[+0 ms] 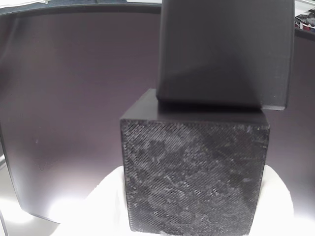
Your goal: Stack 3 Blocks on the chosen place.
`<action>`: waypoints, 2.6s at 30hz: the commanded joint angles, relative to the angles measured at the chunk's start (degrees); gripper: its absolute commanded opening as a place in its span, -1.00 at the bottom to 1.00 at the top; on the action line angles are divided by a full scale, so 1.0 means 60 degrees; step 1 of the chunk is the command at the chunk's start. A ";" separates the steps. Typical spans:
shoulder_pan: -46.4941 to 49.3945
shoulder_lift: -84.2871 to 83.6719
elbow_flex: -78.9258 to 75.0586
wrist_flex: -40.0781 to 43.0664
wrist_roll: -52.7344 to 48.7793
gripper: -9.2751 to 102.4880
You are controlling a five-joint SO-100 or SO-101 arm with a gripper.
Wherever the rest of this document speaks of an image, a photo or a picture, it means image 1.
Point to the dark flat panel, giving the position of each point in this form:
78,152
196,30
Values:
73,73

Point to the black cube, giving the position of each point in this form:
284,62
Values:
221,49
194,172

